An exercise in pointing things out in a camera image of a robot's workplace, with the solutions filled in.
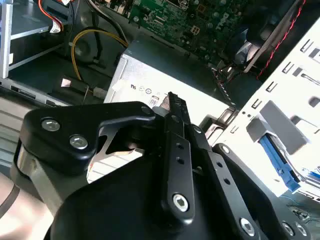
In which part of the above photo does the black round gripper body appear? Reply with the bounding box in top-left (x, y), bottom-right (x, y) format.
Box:
top-left (46, 157), bottom-right (238, 240)

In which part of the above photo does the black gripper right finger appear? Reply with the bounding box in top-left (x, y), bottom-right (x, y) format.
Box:
top-left (177, 96), bottom-right (315, 240)

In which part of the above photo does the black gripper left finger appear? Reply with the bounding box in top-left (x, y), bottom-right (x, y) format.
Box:
top-left (10, 91), bottom-right (196, 224)

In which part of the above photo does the hard disk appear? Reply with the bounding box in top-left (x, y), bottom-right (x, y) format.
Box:
top-left (258, 132), bottom-right (320, 196)

